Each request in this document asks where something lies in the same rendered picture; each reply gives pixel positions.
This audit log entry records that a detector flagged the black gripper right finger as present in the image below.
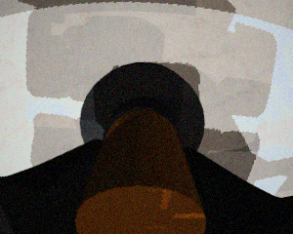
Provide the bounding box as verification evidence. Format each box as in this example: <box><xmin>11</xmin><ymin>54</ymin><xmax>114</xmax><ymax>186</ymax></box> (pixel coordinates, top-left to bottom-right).
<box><xmin>183</xmin><ymin>147</ymin><xmax>293</xmax><ymax>234</ymax></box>

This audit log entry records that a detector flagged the orange knob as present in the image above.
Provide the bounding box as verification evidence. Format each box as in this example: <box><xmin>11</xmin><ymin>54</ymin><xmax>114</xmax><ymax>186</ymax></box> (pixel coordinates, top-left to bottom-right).
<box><xmin>75</xmin><ymin>110</ymin><xmax>206</xmax><ymax>234</ymax></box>

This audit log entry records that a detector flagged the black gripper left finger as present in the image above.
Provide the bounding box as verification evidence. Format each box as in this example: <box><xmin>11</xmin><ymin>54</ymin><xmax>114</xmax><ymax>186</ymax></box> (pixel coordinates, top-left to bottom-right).
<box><xmin>0</xmin><ymin>139</ymin><xmax>104</xmax><ymax>234</ymax></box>

